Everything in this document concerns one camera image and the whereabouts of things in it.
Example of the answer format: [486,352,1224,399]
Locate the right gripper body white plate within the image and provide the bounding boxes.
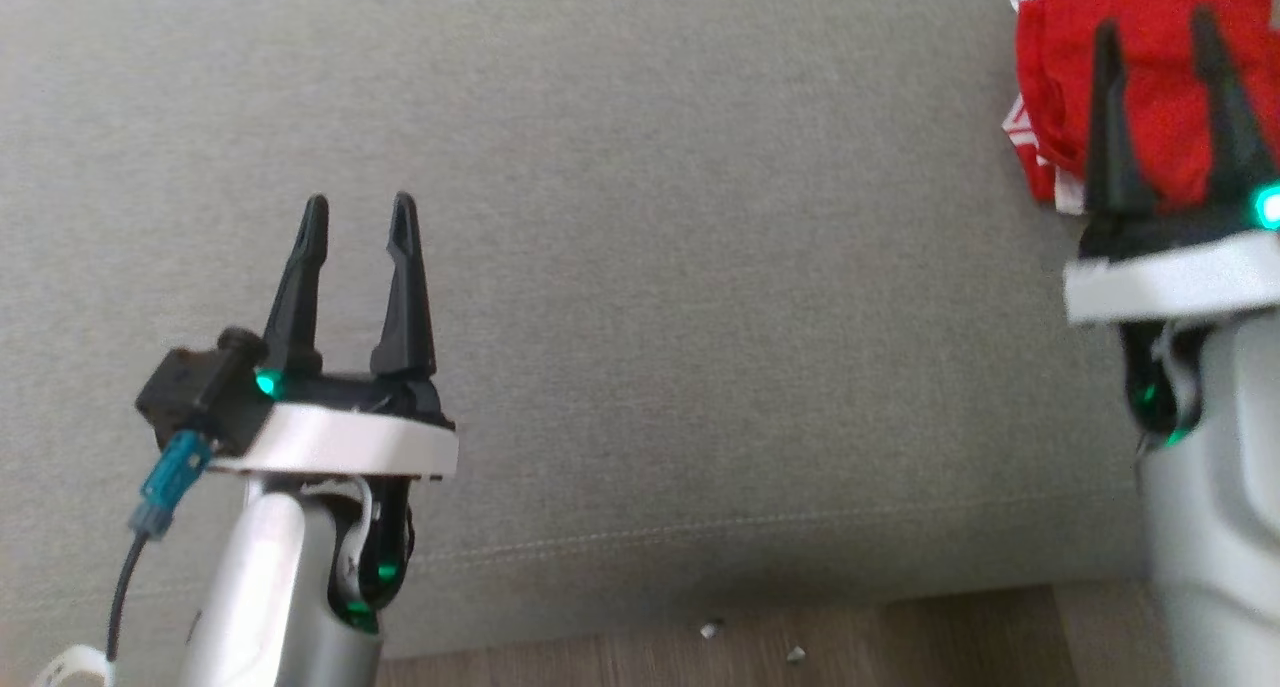
[1063,192,1280,327]

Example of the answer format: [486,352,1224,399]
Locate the red shorts with white panels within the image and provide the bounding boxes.
[1013,0,1280,213]

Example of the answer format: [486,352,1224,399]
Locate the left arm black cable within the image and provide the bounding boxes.
[105,430,214,668]

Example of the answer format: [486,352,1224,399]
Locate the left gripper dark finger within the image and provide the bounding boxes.
[370,192,439,378]
[261,195,332,374]

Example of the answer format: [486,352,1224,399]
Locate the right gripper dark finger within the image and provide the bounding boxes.
[1084,22,1160,219]
[1190,7,1280,209]

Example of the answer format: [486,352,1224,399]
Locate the white tape tag on cable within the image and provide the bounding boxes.
[33,645,117,687]

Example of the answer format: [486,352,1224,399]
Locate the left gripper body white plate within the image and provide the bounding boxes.
[210,370,460,481]

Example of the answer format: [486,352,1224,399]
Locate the grey fabric sofa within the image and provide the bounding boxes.
[0,0,1280,673]

